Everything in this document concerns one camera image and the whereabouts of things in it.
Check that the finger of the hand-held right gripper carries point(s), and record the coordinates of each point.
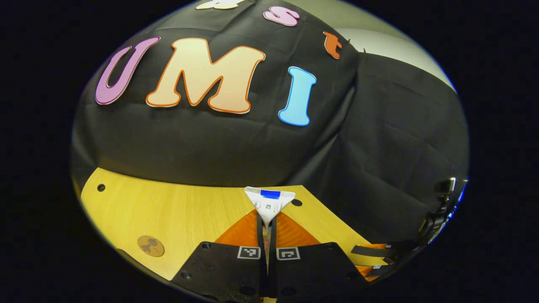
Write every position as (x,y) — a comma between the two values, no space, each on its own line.
(368,251)
(374,270)

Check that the black backdrop cloth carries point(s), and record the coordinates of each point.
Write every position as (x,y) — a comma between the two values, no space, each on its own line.
(236,143)

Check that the round wooden coaster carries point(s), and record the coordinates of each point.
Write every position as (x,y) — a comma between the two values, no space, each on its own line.
(150,246)

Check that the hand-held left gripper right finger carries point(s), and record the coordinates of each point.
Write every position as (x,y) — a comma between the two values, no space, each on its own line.
(320,273)

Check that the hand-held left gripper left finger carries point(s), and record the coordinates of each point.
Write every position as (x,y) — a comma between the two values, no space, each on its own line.
(223,273)

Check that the white toothpaste tube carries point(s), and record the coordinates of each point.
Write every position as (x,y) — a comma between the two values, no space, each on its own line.
(269,202)

